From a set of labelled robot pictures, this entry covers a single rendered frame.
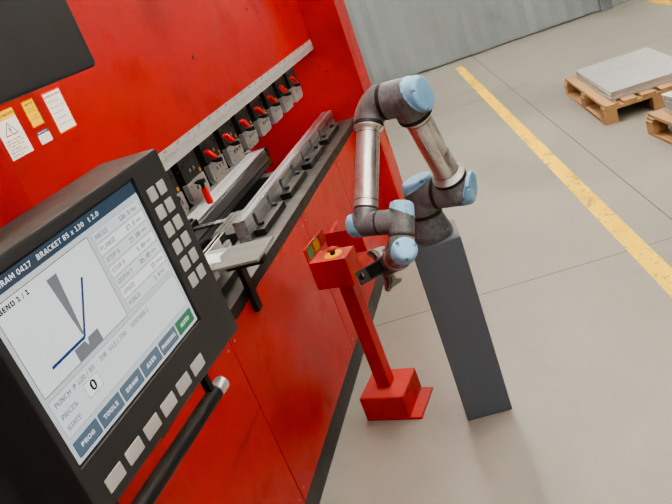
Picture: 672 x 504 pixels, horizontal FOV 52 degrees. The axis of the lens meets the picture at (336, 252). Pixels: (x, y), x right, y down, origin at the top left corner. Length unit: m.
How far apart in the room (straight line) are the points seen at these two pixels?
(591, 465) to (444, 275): 0.81
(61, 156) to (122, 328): 1.02
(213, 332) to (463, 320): 1.54
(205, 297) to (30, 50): 0.47
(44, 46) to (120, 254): 0.31
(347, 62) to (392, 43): 5.52
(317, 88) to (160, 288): 3.37
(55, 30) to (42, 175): 0.84
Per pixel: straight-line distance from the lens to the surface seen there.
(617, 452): 2.62
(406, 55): 9.87
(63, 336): 0.96
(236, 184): 3.46
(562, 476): 2.57
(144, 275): 1.10
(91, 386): 0.99
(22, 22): 1.08
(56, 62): 1.10
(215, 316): 1.23
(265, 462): 2.41
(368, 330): 2.84
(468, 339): 2.67
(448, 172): 2.34
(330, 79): 4.36
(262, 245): 2.38
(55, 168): 1.97
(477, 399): 2.82
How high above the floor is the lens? 1.77
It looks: 22 degrees down
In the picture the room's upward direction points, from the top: 21 degrees counter-clockwise
